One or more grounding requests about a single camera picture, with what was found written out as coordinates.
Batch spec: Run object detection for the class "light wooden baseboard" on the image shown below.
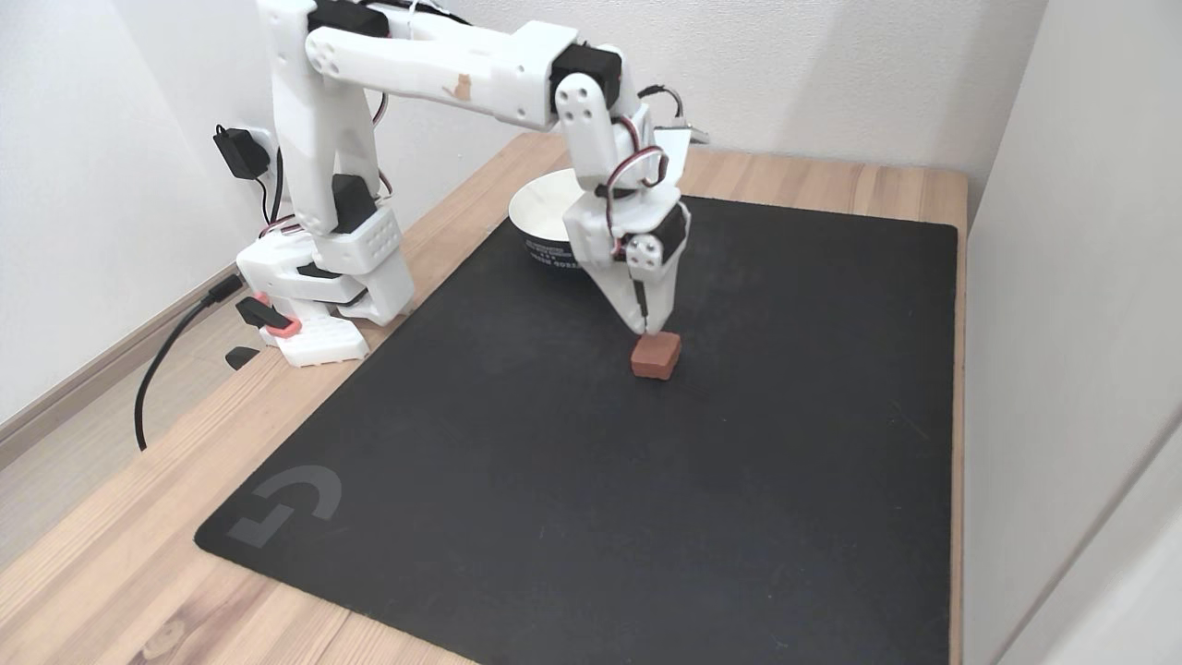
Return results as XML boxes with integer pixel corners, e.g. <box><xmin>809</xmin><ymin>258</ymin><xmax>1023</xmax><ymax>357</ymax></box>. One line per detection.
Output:
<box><xmin>0</xmin><ymin>263</ymin><xmax>243</xmax><ymax>467</ymax></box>

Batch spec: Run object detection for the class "black and red table clamp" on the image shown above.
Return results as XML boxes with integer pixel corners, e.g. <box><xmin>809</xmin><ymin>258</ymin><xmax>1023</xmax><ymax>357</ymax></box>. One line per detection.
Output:
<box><xmin>224</xmin><ymin>291</ymin><xmax>302</xmax><ymax>372</ymax></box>

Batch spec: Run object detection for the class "thick black power cable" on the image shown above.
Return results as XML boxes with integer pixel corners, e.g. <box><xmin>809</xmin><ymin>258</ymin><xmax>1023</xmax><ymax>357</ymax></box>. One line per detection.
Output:
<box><xmin>135</xmin><ymin>274</ymin><xmax>246</xmax><ymax>452</ymax></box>

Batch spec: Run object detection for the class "white bowl with navy band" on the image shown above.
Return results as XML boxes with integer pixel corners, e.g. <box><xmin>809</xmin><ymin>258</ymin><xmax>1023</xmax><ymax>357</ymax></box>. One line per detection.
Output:
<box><xmin>508</xmin><ymin>167</ymin><xmax>597</xmax><ymax>275</ymax></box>

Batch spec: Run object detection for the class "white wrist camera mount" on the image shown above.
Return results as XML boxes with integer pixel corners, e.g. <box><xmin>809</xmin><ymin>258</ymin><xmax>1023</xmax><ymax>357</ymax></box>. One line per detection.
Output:
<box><xmin>651</xmin><ymin>125</ymin><xmax>710</xmax><ymax>193</ymax></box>

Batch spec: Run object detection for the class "black desk mat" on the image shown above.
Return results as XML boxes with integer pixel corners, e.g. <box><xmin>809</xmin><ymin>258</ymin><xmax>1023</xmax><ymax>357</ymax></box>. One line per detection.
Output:
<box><xmin>194</xmin><ymin>192</ymin><xmax>959</xmax><ymax>665</ymax></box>

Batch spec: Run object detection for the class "black power adapter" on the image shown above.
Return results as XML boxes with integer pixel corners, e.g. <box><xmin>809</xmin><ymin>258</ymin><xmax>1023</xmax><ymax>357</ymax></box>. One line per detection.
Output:
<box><xmin>212</xmin><ymin>125</ymin><xmax>271</xmax><ymax>182</ymax></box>

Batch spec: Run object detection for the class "thin black camera cable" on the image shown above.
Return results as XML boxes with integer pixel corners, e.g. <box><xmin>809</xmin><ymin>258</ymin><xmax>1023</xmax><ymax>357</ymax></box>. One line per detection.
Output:
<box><xmin>635</xmin><ymin>83</ymin><xmax>686</xmax><ymax>121</ymax></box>

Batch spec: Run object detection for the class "small red brick toy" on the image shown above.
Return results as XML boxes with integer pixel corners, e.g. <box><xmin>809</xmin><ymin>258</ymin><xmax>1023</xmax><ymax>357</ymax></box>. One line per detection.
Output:
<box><xmin>631</xmin><ymin>332</ymin><xmax>682</xmax><ymax>381</ymax></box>

